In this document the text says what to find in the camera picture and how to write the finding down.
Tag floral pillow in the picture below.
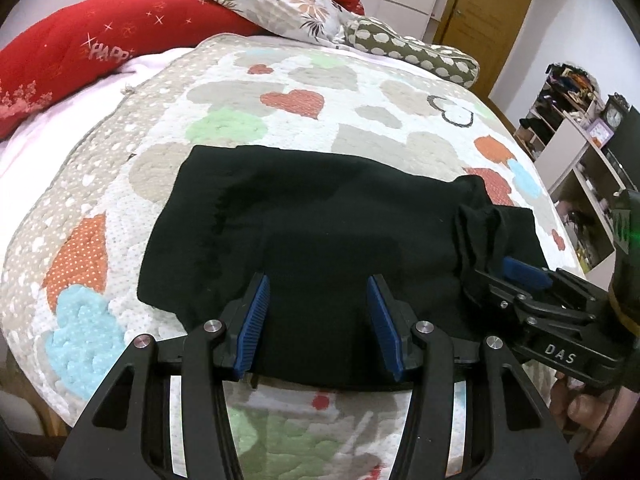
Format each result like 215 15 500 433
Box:
199 0 375 52

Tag cluttered shelf unit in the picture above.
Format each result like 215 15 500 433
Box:
514 62 640 277

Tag olive spotted pillow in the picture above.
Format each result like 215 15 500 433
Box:
344 16 482 87

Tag dark mantel clock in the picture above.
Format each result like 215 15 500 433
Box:
602 92 631 132

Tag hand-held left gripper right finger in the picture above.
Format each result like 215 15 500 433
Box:
366 274 576 480

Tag heart pattern quilted blanket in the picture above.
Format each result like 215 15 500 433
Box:
0 34 587 480

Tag black pants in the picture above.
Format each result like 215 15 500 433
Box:
136 144 549 393

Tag wooden door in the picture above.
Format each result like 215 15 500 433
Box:
432 0 539 102

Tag white bed sheet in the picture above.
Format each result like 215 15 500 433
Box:
0 47 210 173

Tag person's right hand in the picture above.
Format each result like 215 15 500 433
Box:
550 370 623 442

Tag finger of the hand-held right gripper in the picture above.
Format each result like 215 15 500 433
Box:
469 267 593 333
501 256 608 303

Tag long red pillow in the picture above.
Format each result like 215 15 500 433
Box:
0 0 267 142

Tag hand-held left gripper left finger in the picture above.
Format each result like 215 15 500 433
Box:
52 272 272 480

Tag wooden bed frame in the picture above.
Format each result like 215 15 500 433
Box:
0 347 68 438

